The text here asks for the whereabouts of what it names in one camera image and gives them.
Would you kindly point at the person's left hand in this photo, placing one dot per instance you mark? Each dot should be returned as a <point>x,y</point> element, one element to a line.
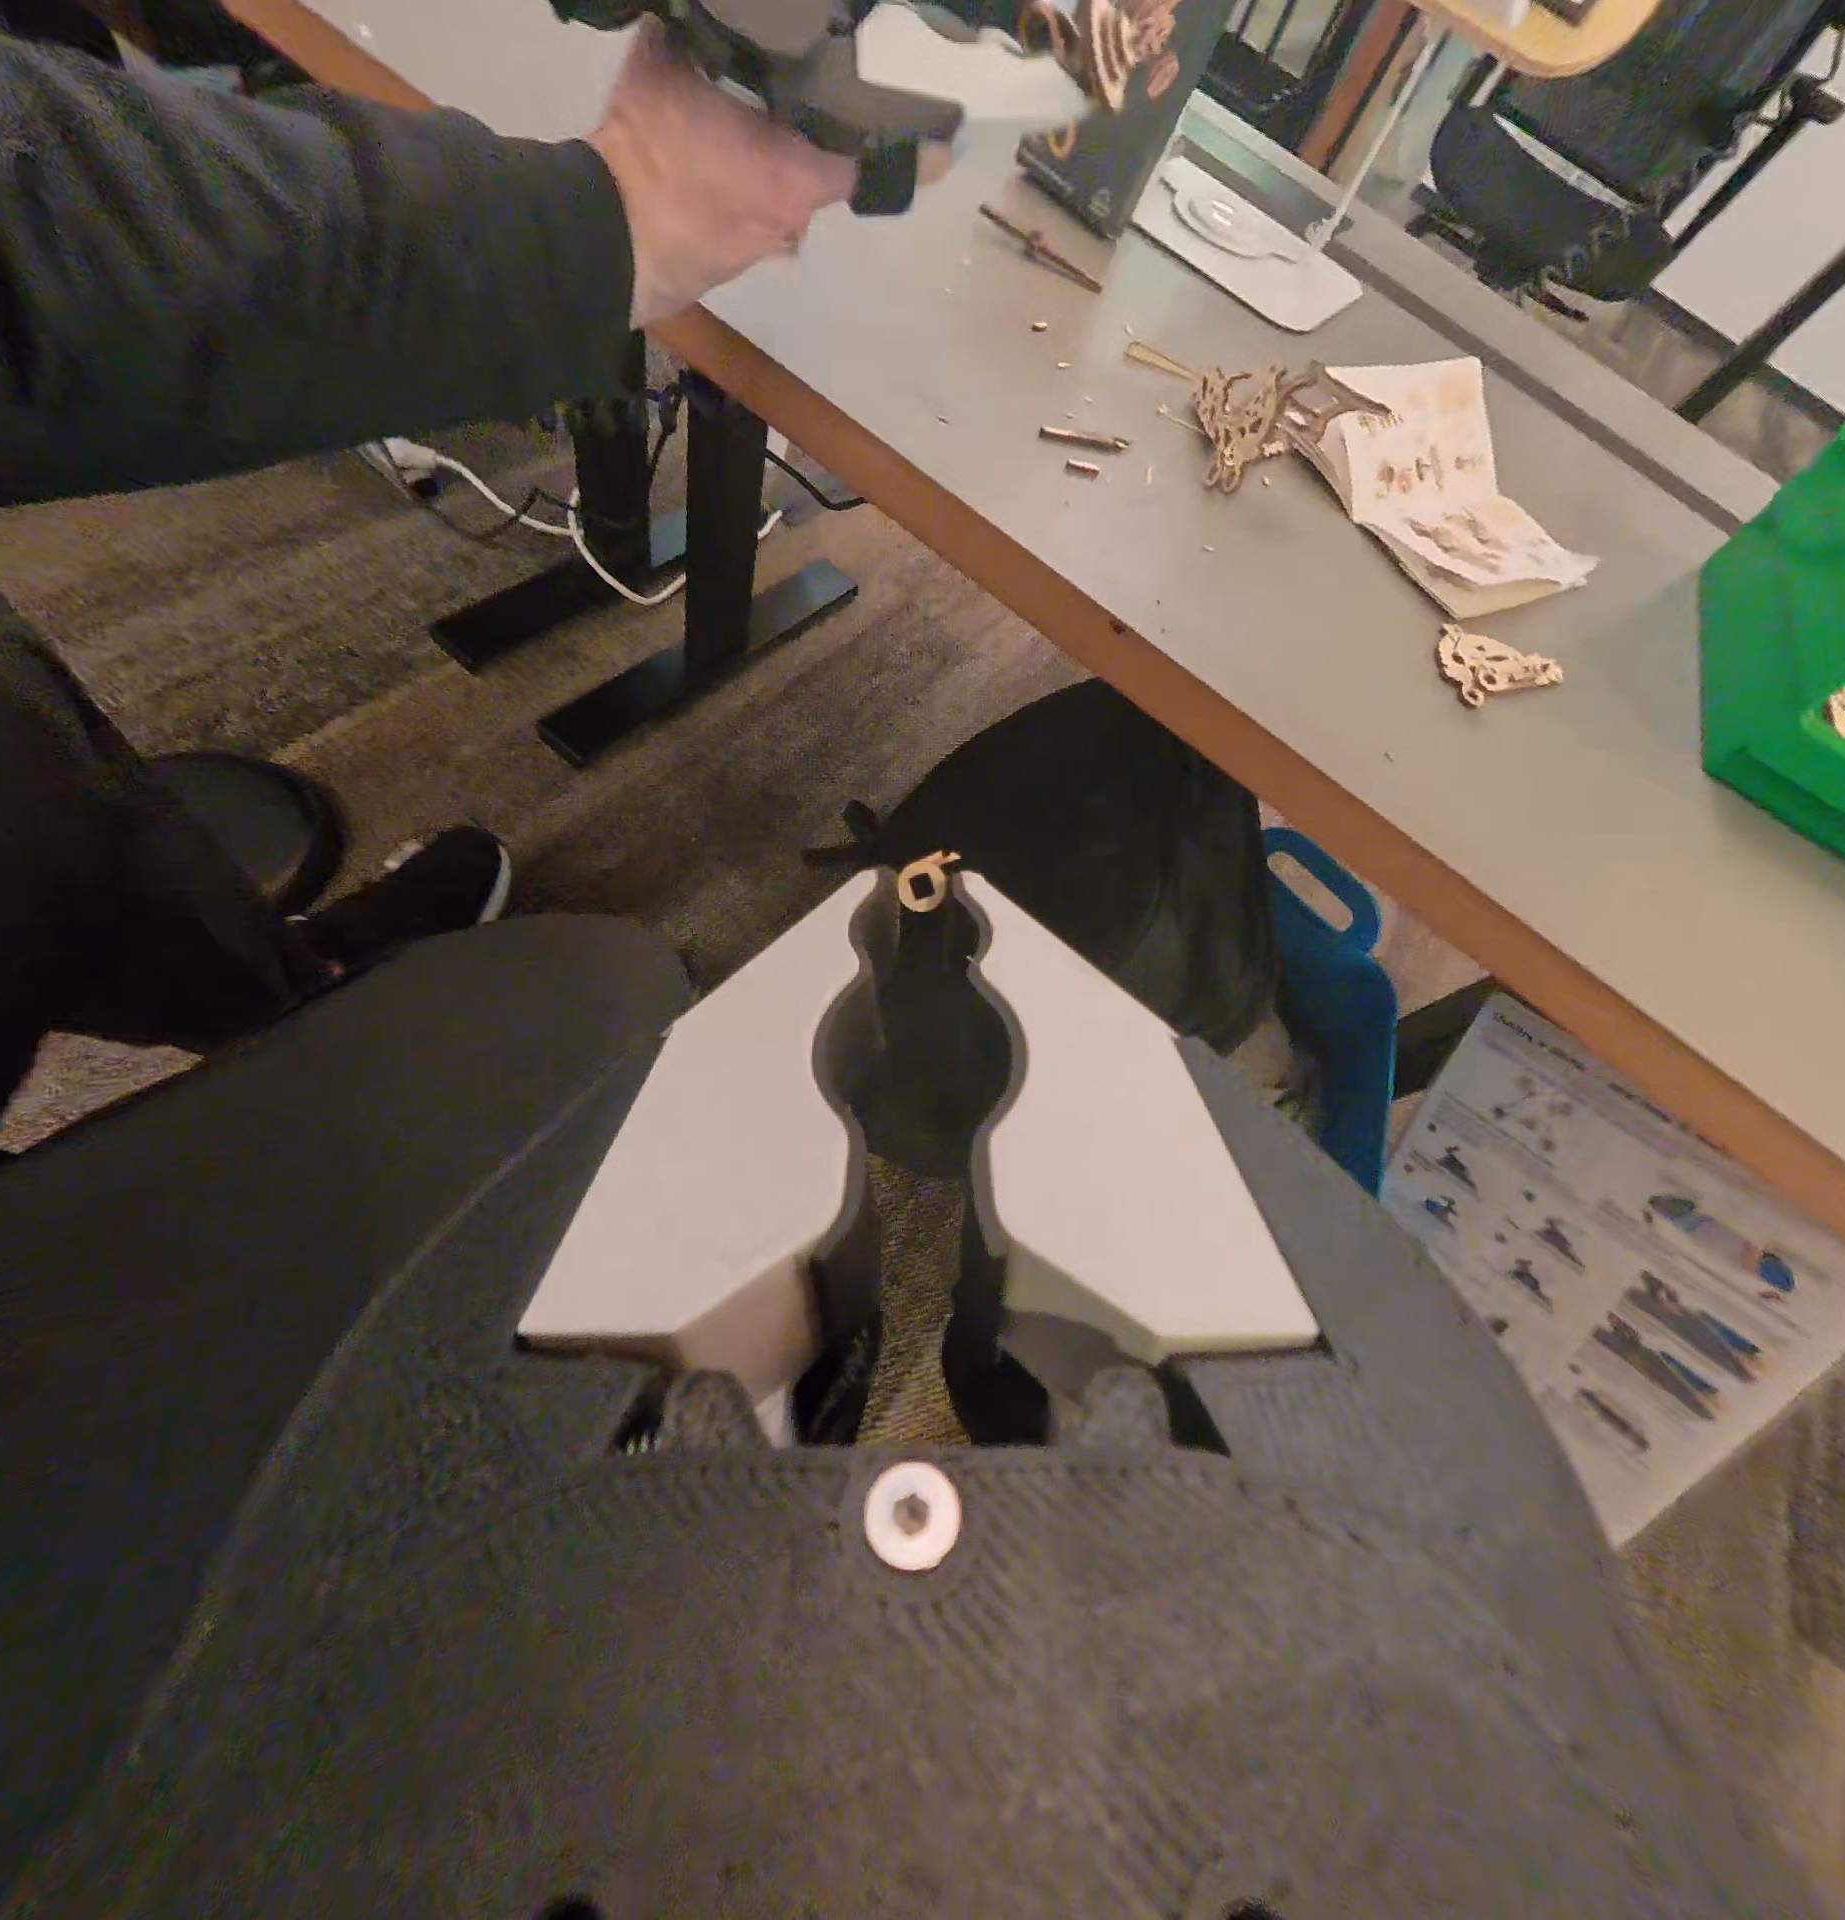
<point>715,196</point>

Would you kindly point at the person's left leg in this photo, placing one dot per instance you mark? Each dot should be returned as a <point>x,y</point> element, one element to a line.
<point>83,839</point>

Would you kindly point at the wooden model assembly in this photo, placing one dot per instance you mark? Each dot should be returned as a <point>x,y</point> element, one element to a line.
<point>1244,428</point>

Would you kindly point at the black table leg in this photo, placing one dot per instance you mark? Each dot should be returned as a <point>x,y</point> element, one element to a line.
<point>617,480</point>
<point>725,510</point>

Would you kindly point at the black shoe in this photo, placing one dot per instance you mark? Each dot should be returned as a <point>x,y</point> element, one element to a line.
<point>429,884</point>

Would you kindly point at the pale wooden board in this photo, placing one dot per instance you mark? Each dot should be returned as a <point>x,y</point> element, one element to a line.
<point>1537,28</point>

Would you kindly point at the black bag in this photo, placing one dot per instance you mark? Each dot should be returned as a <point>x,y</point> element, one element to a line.
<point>1103,811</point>

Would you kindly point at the black metal stand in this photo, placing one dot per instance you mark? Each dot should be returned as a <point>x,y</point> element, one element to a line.
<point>1775,317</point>

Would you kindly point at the black model kit box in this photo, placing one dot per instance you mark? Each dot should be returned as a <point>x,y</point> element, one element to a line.
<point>1116,93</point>

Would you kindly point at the printed instruction sheet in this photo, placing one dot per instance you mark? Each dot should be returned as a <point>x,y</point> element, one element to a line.
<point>1614,1278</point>

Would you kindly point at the white stand base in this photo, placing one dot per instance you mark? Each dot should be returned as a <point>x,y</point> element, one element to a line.
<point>1251,272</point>

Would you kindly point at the brown wooden rod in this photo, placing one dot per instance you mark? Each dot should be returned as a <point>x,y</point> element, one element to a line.
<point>1086,440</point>

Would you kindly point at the black office chair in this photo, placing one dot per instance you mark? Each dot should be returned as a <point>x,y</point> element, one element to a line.
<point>1555,196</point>

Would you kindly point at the green plastic bin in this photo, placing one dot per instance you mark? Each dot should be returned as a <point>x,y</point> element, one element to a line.
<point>1793,599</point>

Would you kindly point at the dark wooden axle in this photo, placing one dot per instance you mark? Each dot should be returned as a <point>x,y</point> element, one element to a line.
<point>1043,250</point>

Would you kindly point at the white power strip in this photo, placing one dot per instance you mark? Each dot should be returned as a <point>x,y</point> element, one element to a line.
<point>397,454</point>

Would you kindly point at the person's left forearm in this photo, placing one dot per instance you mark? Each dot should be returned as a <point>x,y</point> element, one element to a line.
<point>262,272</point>

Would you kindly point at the instruction booklet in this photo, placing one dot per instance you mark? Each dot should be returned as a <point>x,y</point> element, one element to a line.
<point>1434,467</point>

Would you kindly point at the black round floor base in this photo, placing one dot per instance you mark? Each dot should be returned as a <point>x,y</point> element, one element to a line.
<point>257,811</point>

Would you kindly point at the pale tapered wooden stick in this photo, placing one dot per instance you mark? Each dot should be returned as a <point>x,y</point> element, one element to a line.
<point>1164,363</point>

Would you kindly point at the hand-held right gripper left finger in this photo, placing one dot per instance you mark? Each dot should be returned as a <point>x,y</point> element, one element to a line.
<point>715,1171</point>

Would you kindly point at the ornate flat wooden part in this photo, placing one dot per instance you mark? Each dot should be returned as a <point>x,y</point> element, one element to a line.
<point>1490,668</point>

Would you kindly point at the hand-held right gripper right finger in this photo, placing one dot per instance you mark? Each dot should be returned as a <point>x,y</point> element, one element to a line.
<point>1133,1204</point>

